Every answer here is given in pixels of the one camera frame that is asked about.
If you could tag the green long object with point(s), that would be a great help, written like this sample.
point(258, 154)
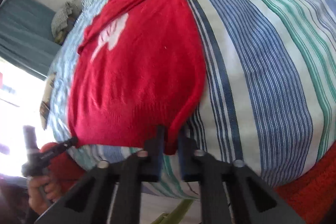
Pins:
point(173, 212)

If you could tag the person's left hand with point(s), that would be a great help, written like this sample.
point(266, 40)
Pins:
point(43, 191)

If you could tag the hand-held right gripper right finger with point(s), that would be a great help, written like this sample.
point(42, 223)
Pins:
point(185, 166)

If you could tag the striped cloth pile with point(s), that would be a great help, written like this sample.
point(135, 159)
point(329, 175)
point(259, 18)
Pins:
point(63, 22)

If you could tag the red sweater with white print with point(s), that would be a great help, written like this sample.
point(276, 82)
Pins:
point(136, 69)

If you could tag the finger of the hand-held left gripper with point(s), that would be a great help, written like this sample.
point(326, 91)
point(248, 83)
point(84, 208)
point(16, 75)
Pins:
point(65, 145)

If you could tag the striped bedspread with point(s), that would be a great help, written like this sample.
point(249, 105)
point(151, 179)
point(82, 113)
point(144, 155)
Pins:
point(262, 69)

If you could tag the teal curtain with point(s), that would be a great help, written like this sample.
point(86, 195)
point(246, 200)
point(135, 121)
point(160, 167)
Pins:
point(23, 29)

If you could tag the red shaggy rug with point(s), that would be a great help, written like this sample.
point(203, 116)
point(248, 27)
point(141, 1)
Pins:
point(309, 187)

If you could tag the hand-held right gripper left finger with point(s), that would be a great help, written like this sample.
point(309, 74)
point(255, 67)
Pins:
point(158, 161)

